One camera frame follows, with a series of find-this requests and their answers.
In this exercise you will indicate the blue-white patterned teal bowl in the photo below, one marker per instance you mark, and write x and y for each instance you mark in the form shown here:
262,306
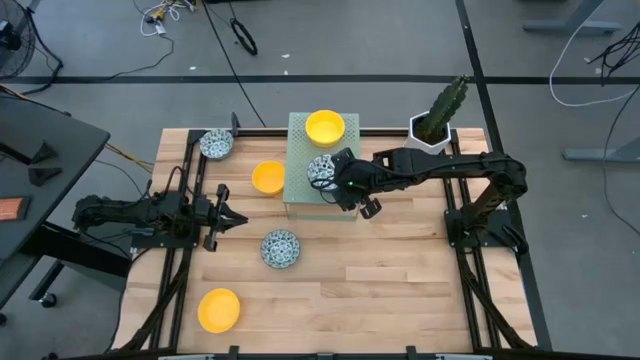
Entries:
320,170
280,249
216,145

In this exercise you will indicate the green cactus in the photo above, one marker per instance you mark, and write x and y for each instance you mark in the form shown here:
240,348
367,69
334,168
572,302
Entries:
445,107

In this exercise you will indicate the white hexagonal plant pot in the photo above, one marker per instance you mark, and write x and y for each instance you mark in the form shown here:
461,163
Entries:
420,150

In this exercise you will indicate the yellow plastic mini bowl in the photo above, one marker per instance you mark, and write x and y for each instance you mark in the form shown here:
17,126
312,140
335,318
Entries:
218,311
325,127
268,177

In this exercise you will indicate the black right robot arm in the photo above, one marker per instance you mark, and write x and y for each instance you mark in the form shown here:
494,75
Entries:
450,165

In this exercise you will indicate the black aluminium table frame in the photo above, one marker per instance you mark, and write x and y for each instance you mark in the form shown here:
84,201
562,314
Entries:
380,132

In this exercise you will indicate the black floor fan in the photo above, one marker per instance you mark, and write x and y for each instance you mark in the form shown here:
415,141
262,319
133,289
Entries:
20,55

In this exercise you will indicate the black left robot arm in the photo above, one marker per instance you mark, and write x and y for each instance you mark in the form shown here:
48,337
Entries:
125,212

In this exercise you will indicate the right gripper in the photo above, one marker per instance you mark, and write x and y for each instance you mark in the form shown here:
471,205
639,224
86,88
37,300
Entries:
367,177

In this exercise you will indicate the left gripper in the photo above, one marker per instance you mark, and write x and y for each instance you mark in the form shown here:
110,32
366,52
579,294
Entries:
207,215

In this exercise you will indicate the grey desk foot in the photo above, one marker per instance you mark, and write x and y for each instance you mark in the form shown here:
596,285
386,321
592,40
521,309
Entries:
600,154
565,26

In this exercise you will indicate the black triangular bracket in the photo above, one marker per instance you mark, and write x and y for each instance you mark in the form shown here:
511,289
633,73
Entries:
46,154

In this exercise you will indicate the pale green perforated metal shelf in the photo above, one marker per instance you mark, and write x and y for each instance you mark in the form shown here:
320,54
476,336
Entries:
300,200

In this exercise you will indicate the black desk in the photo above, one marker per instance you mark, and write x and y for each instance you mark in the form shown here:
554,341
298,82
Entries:
50,135

